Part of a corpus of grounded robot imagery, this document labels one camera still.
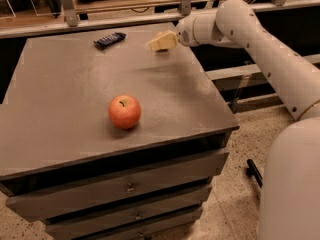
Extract grey drawer cabinet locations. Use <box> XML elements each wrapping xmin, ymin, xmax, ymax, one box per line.
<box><xmin>0</xmin><ymin>25</ymin><xmax>237</xmax><ymax>240</ymax></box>

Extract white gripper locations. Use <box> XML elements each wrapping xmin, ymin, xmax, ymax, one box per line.
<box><xmin>148</xmin><ymin>16</ymin><xmax>197</xmax><ymax>51</ymax></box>

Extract grey metal railing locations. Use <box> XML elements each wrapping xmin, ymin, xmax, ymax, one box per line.
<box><xmin>0</xmin><ymin>0</ymin><xmax>319</xmax><ymax>39</ymax></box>

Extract red apple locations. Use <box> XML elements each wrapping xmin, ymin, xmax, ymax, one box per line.
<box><xmin>108</xmin><ymin>95</ymin><xmax>142</xmax><ymax>129</ymax></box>

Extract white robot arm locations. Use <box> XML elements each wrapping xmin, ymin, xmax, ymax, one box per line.
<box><xmin>148</xmin><ymin>0</ymin><xmax>320</xmax><ymax>240</ymax></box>

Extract black metal bar on floor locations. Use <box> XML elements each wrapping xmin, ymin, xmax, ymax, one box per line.
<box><xmin>246</xmin><ymin>159</ymin><xmax>263</xmax><ymax>187</ymax></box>

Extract dark blue snack bar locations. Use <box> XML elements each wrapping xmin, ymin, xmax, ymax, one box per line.
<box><xmin>94</xmin><ymin>32</ymin><xmax>126</xmax><ymax>49</ymax></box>

